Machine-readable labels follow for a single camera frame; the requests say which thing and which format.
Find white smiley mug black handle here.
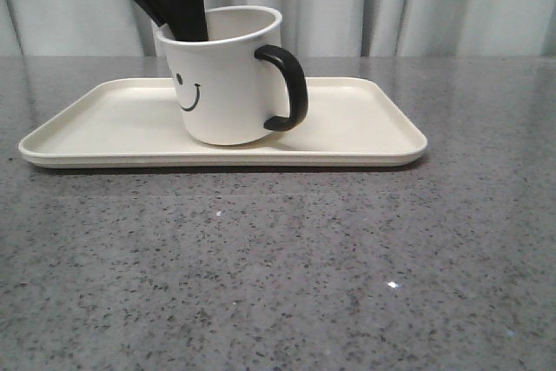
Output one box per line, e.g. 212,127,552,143
156,5,308,145

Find cream rectangular tray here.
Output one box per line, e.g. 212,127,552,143
18,77,427,169

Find grey-white curtain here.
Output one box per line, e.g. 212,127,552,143
1,0,555,57

